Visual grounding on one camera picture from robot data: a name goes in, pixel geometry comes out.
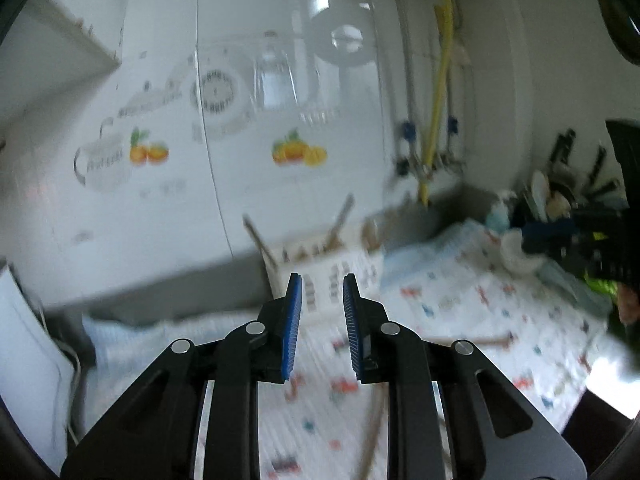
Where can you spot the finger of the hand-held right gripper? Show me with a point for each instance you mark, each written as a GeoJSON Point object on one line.
{"type": "Point", "coordinates": [547, 234]}
{"type": "Point", "coordinates": [575, 257]}

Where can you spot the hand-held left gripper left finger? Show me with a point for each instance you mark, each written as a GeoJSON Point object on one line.
{"type": "Point", "coordinates": [292, 325]}

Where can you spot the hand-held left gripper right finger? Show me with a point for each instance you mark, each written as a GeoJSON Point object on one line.
{"type": "Point", "coordinates": [352, 330]}

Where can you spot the white plastic utensil holder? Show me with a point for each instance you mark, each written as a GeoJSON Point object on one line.
{"type": "Point", "coordinates": [325, 285]}

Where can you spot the bunch of wooden chopsticks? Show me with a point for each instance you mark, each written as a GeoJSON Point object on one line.
{"type": "Point", "coordinates": [257, 242]}

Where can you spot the wooden chopstick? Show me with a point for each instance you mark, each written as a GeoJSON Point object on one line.
{"type": "Point", "coordinates": [480, 341]}
{"type": "Point", "coordinates": [372, 425]}

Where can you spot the person's right hand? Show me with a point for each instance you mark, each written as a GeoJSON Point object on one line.
{"type": "Point", "coordinates": [629, 305]}

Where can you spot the light blue towel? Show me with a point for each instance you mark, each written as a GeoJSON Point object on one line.
{"type": "Point", "coordinates": [575, 287]}

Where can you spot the white bowl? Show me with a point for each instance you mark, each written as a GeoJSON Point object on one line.
{"type": "Point", "coordinates": [520, 255]}

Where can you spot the blue soap dispenser bottle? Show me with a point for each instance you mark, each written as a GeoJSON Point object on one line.
{"type": "Point", "coordinates": [500, 215]}

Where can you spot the black utensil rack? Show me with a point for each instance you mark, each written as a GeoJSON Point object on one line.
{"type": "Point", "coordinates": [565, 180]}

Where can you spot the printed white cloth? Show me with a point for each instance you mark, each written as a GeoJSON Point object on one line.
{"type": "Point", "coordinates": [475, 310]}

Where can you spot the white microwave oven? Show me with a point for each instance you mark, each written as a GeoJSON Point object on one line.
{"type": "Point", "coordinates": [30, 360]}

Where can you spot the white wall cabinet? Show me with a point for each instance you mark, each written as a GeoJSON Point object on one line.
{"type": "Point", "coordinates": [55, 50]}

